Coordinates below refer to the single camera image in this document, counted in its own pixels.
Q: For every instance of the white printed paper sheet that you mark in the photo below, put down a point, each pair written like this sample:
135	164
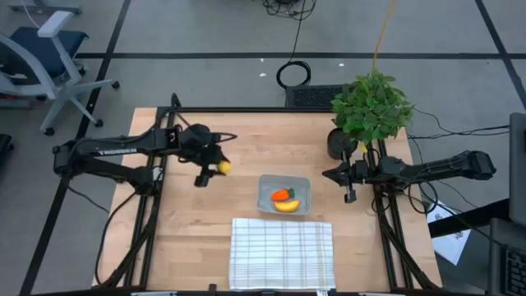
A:
450	246

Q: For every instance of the black keyboard device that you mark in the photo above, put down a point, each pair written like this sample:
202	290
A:
505	246

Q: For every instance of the white checkered kitchen towel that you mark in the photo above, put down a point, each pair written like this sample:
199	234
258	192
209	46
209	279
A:
281	253

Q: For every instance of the yellow toy lemon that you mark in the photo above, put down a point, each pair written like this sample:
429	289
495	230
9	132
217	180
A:
224	167

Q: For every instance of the yellow toy banana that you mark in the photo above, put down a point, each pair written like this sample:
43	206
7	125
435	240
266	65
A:
287	206

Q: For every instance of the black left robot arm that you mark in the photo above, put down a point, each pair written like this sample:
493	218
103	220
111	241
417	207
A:
119	148

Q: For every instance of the grey blue office chair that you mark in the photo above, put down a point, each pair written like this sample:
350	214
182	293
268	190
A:
45	49

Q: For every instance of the black frame crossbar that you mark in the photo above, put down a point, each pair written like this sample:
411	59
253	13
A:
246	109

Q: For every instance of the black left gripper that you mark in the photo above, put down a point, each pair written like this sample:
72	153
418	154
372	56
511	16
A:
203	160

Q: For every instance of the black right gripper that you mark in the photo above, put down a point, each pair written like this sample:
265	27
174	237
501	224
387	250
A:
365	170

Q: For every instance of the grey plastic tupperware container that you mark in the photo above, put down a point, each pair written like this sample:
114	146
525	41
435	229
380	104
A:
267	185

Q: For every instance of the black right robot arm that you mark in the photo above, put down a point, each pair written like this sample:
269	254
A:
444	166

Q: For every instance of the grey desk foot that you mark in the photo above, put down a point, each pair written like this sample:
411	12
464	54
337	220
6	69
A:
49	7

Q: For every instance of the green leafy plant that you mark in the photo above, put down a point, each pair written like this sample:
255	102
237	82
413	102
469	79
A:
372	107

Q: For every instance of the orange toy carrot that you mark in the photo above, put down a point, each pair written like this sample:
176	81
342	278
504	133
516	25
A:
281	195

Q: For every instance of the yellow plant tag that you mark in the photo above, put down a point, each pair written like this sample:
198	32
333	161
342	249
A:
363	147

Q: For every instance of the dark desk bar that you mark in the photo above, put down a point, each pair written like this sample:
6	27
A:
472	218

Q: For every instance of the black floor grille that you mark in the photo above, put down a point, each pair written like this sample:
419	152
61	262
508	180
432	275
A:
312	96

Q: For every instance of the black plant pot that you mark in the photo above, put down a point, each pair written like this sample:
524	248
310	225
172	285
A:
337	144

